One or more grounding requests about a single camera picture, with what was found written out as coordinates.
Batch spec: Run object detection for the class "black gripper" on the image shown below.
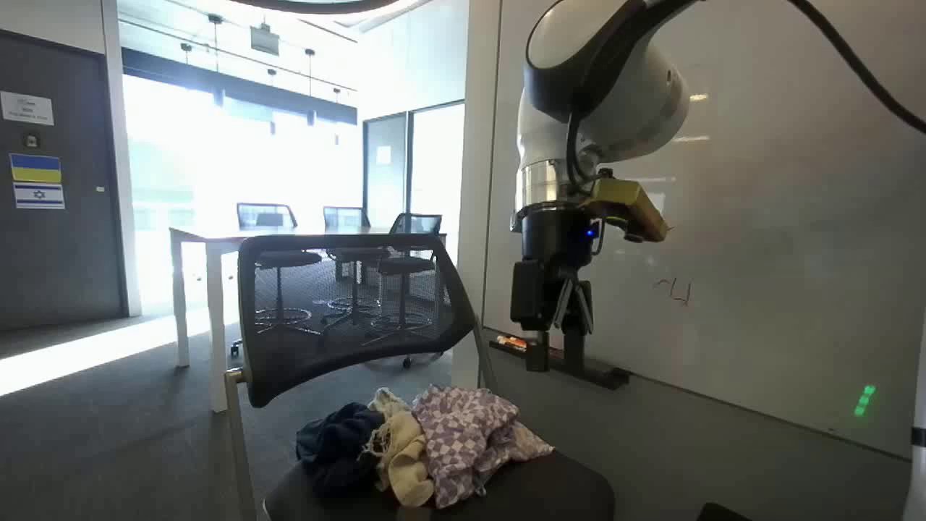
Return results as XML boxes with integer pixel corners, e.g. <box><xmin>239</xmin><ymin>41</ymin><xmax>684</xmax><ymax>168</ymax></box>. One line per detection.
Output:
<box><xmin>506</xmin><ymin>201</ymin><xmax>602</xmax><ymax>375</ymax></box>

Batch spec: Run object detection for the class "purple white checked cloth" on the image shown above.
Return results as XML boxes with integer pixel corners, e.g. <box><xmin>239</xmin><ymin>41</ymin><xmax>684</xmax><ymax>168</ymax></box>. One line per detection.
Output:
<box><xmin>411</xmin><ymin>384</ymin><xmax>560</xmax><ymax>513</ymax></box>

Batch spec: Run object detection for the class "cream towel cloth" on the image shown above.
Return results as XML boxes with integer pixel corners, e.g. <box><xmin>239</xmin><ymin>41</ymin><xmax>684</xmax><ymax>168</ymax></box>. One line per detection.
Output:
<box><xmin>363</xmin><ymin>384</ymin><xmax>438</xmax><ymax>513</ymax></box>

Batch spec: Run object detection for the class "dark blue cloth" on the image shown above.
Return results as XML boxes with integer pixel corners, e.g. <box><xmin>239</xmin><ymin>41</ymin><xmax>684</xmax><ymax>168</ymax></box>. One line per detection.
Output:
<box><xmin>294</xmin><ymin>403</ymin><xmax>389</xmax><ymax>501</ymax></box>

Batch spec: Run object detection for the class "black mesh back chair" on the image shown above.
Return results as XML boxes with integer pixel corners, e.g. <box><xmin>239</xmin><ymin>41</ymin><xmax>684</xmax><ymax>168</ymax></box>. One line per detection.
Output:
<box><xmin>224</xmin><ymin>230</ymin><xmax>616</xmax><ymax>521</ymax></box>

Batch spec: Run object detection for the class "black whiteboard marker tray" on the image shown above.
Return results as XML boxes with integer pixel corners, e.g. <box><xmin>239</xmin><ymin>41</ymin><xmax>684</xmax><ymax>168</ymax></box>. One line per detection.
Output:
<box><xmin>488</xmin><ymin>326</ymin><xmax>632</xmax><ymax>391</ymax></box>

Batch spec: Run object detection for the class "large whiteboard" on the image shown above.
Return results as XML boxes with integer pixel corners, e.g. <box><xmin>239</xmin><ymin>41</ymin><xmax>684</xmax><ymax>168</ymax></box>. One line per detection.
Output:
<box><xmin>480</xmin><ymin>0</ymin><xmax>926</xmax><ymax>460</ymax></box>

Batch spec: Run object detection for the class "green indicator light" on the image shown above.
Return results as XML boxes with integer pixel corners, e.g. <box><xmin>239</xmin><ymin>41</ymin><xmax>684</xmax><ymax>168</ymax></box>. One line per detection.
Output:
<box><xmin>851</xmin><ymin>381</ymin><xmax>881</xmax><ymax>418</ymax></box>

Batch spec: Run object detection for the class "white meeting table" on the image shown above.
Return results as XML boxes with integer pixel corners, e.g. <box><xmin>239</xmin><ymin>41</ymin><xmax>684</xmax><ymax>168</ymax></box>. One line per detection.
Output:
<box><xmin>169</xmin><ymin>226</ymin><xmax>450</xmax><ymax>417</ymax></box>

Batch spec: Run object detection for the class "round ceiling lamp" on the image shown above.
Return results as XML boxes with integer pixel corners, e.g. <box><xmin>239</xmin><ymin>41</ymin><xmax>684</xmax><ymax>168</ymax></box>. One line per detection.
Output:
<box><xmin>229</xmin><ymin>0</ymin><xmax>401</xmax><ymax>18</ymax></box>

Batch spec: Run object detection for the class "hanging ceiling sign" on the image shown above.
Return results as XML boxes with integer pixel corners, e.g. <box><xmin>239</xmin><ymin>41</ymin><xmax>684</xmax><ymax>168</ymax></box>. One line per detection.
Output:
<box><xmin>246</xmin><ymin>22</ymin><xmax>284</xmax><ymax>58</ymax></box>

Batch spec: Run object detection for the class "dark grey door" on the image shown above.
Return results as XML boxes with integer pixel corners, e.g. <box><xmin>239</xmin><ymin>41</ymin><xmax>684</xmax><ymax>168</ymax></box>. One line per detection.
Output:
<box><xmin>0</xmin><ymin>25</ymin><xmax>129</xmax><ymax>335</ymax></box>

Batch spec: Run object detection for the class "blue yellow flag poster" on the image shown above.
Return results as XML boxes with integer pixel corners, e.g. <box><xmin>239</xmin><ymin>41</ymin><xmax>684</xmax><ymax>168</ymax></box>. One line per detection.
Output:
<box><xmin>10</xmin><ymin>151</ymin><xmax>71</xmax><ymax>211</ymax></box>

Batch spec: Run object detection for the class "white door sign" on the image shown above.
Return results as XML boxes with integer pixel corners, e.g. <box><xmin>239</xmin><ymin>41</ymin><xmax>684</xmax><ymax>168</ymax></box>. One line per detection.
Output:
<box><xmin>0</xmin><ymin>90</ymin><xmax>59</xmax><ymax>126</ymax></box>

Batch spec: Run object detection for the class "yellowish wrist camera box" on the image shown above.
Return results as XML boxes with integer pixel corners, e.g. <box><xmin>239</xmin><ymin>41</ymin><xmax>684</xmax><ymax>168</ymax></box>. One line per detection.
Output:
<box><xmin>582</xmin><ymin>171</ymin><xmax>671</xmax><ymax>242</ymax></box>

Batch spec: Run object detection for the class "thick black cable hose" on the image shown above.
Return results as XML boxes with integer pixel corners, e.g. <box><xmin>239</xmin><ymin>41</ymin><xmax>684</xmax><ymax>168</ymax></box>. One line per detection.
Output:
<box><xmin>790</xmin><ymin>0</ymin><xmax>926</xmax><ymax>133</ymax></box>

